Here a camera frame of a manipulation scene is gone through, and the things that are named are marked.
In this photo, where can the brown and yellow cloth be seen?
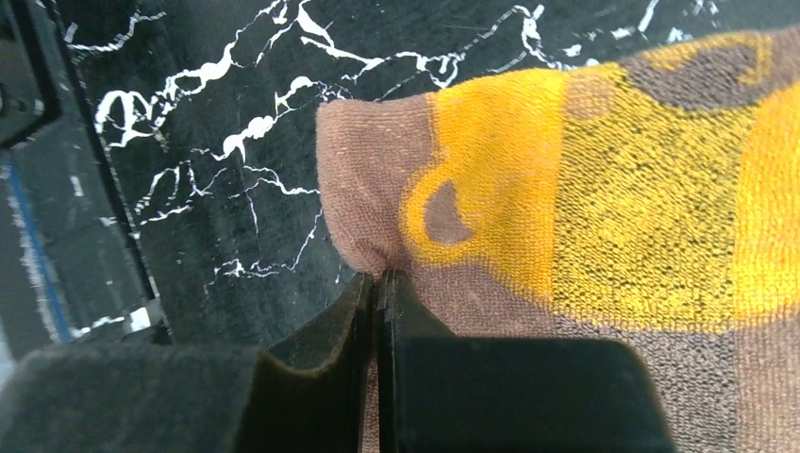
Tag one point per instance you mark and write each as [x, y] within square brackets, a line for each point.
[652, 200]

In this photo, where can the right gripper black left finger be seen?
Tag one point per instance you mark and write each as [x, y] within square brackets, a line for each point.
[304, 394]

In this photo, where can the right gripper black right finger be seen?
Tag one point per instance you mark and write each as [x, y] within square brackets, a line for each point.
[440, 392]

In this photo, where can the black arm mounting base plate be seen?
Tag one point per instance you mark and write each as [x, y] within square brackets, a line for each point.
[79, 250]

